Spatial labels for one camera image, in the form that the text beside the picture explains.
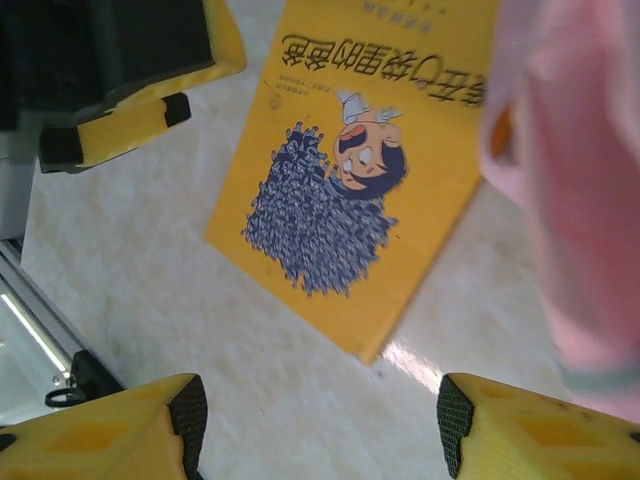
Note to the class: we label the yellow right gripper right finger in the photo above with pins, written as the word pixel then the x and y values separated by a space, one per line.
pixel 540 440

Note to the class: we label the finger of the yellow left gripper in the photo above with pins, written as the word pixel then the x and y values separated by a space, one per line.
pixel 115 132
pixel 227 50

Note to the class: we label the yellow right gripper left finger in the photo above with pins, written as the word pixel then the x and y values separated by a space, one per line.
pixel 100 440

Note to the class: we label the pink student backpack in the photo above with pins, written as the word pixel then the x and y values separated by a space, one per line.
pixel 575 175

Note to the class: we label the yellow cartoon cover book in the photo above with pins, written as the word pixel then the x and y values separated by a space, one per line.
pixel 350 200

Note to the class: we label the aluminium cell frame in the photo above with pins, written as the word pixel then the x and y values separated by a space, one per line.
pixel 30 310

